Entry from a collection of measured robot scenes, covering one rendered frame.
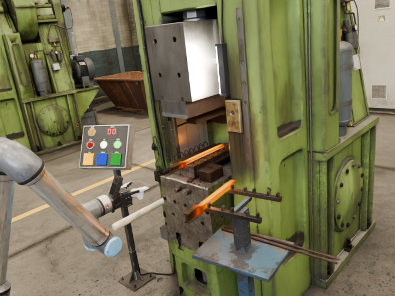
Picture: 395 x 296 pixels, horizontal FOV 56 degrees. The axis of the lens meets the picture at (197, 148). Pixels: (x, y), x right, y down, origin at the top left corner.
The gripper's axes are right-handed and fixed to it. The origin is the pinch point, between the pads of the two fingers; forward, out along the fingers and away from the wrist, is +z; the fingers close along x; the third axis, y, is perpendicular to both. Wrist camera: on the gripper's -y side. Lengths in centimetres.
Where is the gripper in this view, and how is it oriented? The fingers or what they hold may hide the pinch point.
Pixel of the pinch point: (139, 184)
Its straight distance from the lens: 193.0
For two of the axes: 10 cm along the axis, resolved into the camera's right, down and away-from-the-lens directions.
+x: 7.3, 1.3, -6.7
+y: 1.1, 9.5, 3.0
